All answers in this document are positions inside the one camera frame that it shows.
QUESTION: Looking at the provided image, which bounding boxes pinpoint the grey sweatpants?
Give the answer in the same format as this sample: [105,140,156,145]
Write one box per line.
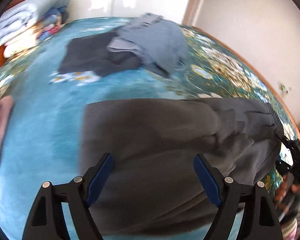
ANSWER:
[81,98,283,236]

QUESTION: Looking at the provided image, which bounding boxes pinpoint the right hand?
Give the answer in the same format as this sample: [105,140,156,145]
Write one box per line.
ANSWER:
[274,175,300,205]

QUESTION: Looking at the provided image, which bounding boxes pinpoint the teal floral bed cover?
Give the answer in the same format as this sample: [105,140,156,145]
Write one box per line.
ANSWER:
[0,17,217,239]

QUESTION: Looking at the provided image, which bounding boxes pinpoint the dark charcoal fleece garment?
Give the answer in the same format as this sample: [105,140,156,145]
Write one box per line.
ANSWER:
[58,29,141,77]

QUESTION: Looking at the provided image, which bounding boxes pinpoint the light blue-grey garment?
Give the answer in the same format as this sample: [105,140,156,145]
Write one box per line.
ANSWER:
[107,13,189,78]

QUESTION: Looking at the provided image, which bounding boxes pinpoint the light blue folded quilt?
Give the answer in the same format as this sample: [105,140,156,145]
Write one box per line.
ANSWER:
[0,0,70,46]

